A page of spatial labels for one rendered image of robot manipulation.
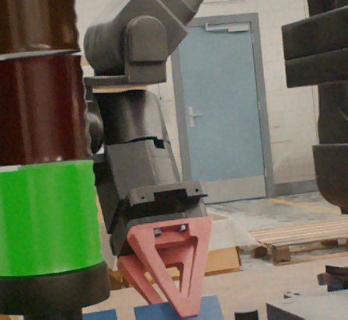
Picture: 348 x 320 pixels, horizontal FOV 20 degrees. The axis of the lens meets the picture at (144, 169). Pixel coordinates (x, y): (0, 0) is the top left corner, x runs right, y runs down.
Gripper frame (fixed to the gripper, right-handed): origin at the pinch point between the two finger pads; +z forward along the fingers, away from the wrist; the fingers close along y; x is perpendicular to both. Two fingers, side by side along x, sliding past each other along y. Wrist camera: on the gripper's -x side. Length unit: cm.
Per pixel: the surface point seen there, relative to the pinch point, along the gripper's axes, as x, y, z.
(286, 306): -1.3, 23.1, 7.9
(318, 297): 1.1, 22.4, 7.5
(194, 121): 356, -889, -512
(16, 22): -18, 47, 5
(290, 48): 0.9, 29.5, -4.8
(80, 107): -15.8, 45.3, 6.9
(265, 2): 458, -819, -621
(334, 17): 0.7, 35.0, -2.8
